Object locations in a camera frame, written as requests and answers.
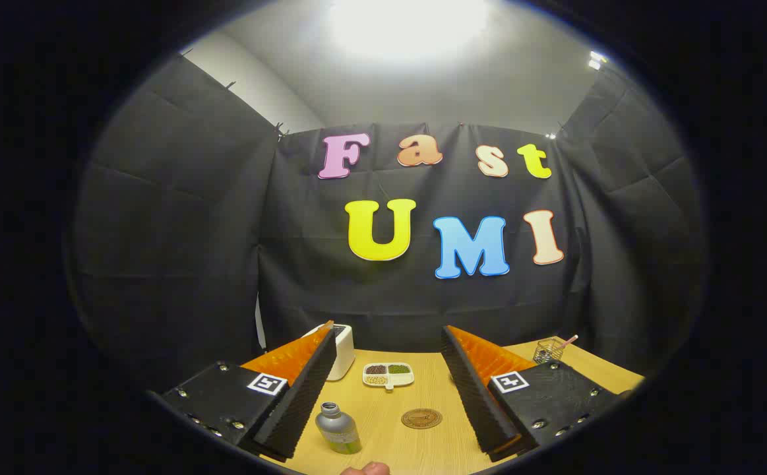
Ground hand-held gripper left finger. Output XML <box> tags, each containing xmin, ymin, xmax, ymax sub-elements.
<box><xmin>159</xmin><ymin>321</ymin><xmax>338</xmax><ymax>462</ymax></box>

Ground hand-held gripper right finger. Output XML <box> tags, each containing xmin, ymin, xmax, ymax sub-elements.
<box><xmin>441</xmin><ymin>325</ymin><xmax>623</xmax><ymax>462</ymax></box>

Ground silver juice bottle green label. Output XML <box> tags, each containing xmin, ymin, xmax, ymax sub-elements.
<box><xmin>315</xmin><ymin>401</ymin><xmax>363</xmax><ymax>455</ymax></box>

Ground round cork coaster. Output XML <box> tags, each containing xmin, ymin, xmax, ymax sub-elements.
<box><xmin>401</xmin><ymin>408</ymin><xmax>443</xmax><ymax>430</ymax></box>

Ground white toaster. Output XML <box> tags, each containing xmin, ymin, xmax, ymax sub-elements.
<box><xmin>304</xmin><ymin>323</ymin><xmax>355</xmax><ymax>381</ymax></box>

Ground wooden table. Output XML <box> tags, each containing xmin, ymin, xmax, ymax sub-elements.
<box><xmin>261</xmin><ymin>340</ymin><xmax>646</xmax><ymax>475</ymax></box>

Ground white divided tray of beans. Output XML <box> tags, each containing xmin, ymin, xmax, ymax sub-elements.
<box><xmin>363</xmin><ymin>362</ymin><xmax>415</xmax><ymax>392</ymax></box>

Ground black backdrop cloth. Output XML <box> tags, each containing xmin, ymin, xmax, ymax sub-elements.
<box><xmin>67</xmin><ymin>53</ymin><xmax>710</xmax><ymax>396</ymax></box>

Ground bright ceiling light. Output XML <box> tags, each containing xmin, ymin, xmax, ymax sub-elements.
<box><xmin>327</xmin><ymin>0</ymin><xmax>493</xmax><ymax>63</ymax></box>

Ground metal wire holder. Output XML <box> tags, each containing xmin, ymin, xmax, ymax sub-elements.
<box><xmin>532</xmin><ymin>337</ymin><xmax>567</xmax><ymax>365</ymax></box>

